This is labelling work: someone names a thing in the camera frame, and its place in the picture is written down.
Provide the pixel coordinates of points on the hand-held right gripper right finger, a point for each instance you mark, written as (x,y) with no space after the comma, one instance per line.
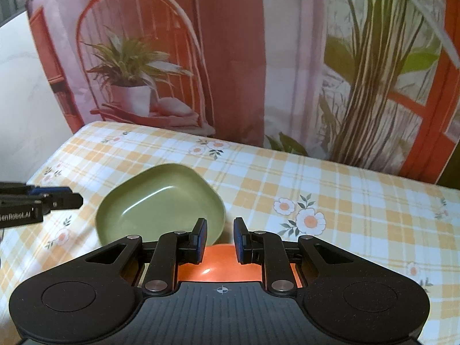
(237,239)

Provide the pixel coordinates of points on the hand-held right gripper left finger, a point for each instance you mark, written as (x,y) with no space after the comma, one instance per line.
(201,238)

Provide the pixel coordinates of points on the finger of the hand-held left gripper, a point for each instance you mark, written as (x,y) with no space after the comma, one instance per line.
(66,201)
(50,189)

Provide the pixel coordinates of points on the orange-red bowl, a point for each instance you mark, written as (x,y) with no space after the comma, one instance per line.
(219,266)

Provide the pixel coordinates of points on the green bowl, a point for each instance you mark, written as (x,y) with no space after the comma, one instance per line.
(151,201)

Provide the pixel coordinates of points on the yellow checked floral tablecloth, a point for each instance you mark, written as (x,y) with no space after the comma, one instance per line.
(359,194)

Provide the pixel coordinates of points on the printed backdrop cloth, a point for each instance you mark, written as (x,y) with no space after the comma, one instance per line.
(233,61)

